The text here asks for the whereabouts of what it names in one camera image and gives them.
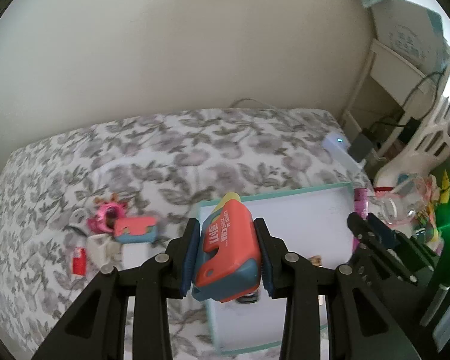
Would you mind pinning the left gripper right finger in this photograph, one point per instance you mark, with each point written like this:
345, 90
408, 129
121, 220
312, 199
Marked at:
360, 326

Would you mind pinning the red white glue bottle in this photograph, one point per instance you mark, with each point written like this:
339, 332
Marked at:
79, 261

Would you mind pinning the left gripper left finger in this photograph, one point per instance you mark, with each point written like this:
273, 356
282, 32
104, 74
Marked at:
93, 327

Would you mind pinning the white router box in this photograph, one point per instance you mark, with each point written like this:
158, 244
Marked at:
337, 146

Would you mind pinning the red teal stapler toy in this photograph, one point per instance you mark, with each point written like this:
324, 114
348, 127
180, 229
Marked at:
142, 229
228, 260

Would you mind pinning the floral grey white bedspread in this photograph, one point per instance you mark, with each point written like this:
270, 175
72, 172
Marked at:
162, 166

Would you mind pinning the white ribbed plastic item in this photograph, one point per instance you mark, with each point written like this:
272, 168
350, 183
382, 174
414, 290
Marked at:
102, 249

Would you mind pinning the teal rimmed white box lid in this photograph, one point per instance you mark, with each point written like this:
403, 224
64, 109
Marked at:
311, 222

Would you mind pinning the white laundry basket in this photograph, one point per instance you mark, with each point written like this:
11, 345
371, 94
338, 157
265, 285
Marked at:
429, 146

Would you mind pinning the magenta packet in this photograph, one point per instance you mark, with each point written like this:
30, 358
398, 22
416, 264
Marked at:
360, 199

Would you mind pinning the white oval tag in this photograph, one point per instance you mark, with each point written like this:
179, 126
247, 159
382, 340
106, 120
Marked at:
78, 222

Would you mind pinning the black toy car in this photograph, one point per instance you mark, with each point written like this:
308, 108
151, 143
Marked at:
249, 298

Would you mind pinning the pink doll toy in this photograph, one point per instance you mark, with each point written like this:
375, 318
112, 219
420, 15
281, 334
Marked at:
108, 211

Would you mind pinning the white shelf unit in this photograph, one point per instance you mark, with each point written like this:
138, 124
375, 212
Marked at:
397, 88

